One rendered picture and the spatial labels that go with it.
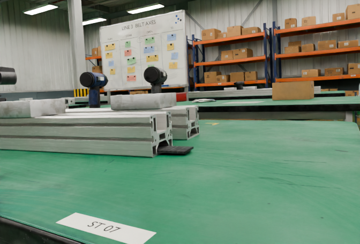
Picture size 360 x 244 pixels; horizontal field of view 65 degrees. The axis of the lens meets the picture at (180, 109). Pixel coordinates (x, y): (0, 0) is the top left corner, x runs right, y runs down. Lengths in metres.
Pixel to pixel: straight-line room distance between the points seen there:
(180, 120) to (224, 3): 11.45
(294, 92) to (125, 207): 2.27
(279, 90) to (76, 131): 2.09
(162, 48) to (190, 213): 3.70
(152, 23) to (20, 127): 3.43
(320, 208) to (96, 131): 0.46
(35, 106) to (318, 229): 0.65
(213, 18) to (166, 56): 8.37
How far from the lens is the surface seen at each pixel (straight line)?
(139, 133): 0.57
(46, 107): 0.79
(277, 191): 0.38
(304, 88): 2.52
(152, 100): 0.76
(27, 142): 0.79
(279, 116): 2.06
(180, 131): 0.74
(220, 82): 10.69
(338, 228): 0.31
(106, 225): 0.32
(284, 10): 11.40
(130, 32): 4.32
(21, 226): 0.37
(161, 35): 3.99
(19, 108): 0.79
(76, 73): 9.47
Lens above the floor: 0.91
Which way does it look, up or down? 4 degrees down
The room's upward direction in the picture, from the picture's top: 3 degrees counter-clockwise
